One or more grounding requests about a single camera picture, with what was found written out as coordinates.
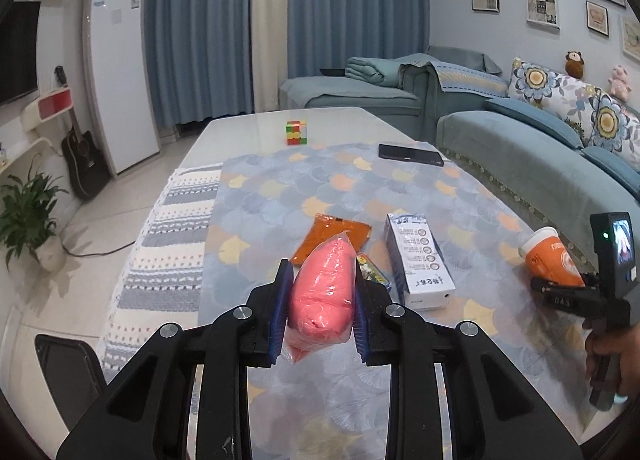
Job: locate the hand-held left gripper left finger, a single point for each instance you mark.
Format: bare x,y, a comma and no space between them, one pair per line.
282,310

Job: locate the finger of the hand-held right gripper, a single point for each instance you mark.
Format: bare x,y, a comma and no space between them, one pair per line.
557,299

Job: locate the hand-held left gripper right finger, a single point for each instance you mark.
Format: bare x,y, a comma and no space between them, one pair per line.
360,320

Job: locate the orange paper cup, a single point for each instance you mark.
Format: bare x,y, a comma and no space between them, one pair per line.
550,255

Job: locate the pink plastic packet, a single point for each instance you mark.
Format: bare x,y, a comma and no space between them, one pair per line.
322,290

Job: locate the person's right hand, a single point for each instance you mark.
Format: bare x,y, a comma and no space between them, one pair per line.
627,355

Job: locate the colourful small card packet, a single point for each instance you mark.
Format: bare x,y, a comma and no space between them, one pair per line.
372,270

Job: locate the white box blue print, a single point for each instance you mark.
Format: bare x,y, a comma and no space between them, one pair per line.
420,260

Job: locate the orange snack packet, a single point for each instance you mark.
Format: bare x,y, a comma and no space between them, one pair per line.
325,235

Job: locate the blue fan-pattern tablecloth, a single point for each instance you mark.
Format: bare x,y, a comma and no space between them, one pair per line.
300,190

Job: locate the teal cushion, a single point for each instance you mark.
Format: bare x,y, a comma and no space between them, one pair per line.
530,120
615,170

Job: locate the white grey striped cloth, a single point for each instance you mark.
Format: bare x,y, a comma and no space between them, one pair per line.
165,240

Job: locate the teal sofa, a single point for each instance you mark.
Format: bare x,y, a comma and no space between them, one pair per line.
500,150

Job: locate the black smartphone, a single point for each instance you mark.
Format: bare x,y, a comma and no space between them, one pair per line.
410,155

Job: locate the colourful puzzle cube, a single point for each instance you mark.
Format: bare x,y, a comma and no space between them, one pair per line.
296,132

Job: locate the pink plush toy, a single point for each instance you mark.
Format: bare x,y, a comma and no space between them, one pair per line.
619,82

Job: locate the black chair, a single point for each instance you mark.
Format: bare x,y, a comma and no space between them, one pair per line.
65,370

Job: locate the brown monkey plush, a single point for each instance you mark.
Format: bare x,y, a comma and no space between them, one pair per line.
575,64

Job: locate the black flat device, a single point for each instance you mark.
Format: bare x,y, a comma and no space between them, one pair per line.
332,72

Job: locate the teal armrest cover cloth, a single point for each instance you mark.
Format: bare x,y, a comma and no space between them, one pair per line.
460,72

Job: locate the black guitar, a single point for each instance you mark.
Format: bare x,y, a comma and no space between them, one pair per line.
85,160

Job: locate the folded teal blanket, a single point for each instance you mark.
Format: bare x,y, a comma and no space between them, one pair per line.
375,71

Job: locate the green potted plant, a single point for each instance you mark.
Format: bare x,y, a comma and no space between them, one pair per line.
27,210

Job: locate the white sheer curtain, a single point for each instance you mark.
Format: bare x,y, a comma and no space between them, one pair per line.
270,25

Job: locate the white refrigerator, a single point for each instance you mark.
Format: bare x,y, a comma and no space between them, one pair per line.
120,75

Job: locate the blue curtain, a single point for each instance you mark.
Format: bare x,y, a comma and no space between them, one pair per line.
200,30
355,5

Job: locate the black television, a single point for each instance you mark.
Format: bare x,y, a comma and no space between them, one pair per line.
17,55

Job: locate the butterfly picture frame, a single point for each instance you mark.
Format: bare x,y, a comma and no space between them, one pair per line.
631,37

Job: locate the small dark frame picture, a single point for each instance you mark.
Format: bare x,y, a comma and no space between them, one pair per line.
597,18

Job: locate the white frame picture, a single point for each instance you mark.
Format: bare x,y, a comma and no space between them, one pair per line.
542,9

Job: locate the white curved wall shelf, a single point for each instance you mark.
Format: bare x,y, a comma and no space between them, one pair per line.
25,152

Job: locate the red white wall shelf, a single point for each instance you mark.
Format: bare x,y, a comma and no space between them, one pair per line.
50,107

